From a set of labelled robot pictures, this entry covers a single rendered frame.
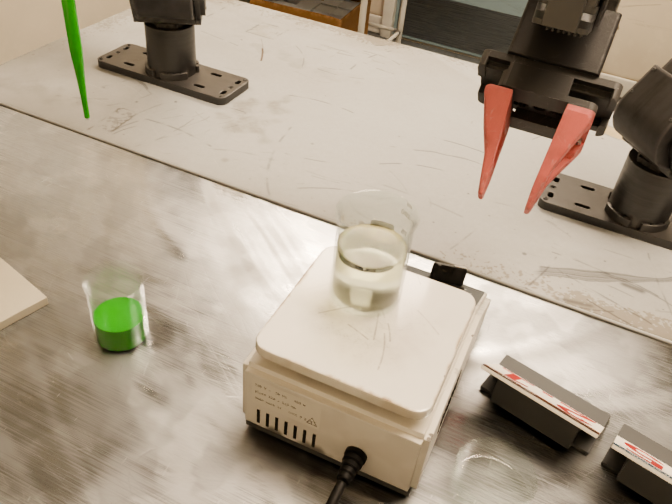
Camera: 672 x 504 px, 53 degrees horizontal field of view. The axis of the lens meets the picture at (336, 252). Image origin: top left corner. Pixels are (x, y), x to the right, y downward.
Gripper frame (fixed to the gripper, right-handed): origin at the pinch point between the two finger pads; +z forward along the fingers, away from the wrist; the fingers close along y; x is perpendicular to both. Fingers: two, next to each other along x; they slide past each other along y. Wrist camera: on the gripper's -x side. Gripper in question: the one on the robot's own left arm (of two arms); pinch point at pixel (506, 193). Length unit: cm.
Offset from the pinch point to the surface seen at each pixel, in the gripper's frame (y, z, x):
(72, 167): -43.9, 8.1, 10.8
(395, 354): -2.5, 14.4, -5.9
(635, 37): 11, -166, 237
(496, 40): -49, -155, 249
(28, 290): -33.3, 20.5, -0.6
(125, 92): -50, -5, 22
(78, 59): -23.9, 6.1, -17.9
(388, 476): -0.4, 21.7, -3.4
